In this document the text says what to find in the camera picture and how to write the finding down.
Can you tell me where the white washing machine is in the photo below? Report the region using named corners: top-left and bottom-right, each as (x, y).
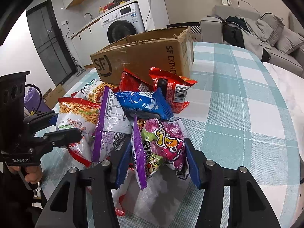
top-left (101, 1), bottom-right (145, 44)

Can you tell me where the teal plaid tablecloth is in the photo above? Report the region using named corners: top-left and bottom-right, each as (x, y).
top-left (40, 41), bottom-right (301, 228)

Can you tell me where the grey clothes pile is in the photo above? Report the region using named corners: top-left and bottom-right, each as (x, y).
top-left (222, 17), bottom-right (274, 62)

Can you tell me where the brown SF cardboard box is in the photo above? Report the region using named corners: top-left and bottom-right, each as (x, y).
top-left (90, 27), bottom-right (194, 86)

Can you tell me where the purple snack bag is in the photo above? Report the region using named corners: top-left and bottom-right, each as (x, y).
top-left (132, 118), bottom-right (189, 190)
top-left (92, 86), bottom-right (132, 162)

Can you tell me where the person's left hand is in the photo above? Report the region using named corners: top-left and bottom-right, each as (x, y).
top-left (7, 165), bottom-right (43, 184)

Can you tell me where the blue Oreo packet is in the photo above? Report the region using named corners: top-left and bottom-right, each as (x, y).
top-left (115, 88), bottom-right (173, 121)

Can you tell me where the red small snack packet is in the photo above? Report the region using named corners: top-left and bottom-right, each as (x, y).
top-left (149, 67), bottom-right (197, 113)

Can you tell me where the black patterned chair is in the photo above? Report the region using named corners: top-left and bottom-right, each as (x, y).
top-left (166, 21), bottom-right (203, 41)

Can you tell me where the white noodle snack bag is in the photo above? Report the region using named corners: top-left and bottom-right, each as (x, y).
top-left (56, 97), bottom-right (101, 167)

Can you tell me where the red orange snack bag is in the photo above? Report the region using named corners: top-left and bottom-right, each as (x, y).
top-left (119, 68), bottom-right (154, 92)

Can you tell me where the black glass door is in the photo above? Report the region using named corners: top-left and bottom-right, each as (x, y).
top-left (26, 0), bottom-right (76, 86)

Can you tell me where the grey cushion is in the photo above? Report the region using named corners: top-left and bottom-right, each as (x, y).
top-left (275, 27), bottom-right (304, 55)

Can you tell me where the white kitchen cabinet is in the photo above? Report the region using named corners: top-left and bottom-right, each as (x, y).
top-left (72, 20), bottom-right (109, 66)

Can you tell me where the small cardboard box on floor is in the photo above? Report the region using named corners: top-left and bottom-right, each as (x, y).
top-left (43, 84), bottom-right (66, 109)

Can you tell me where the grey sofa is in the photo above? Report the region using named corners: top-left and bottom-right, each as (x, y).
top-left (200, 5), bottom-right (303, 77)

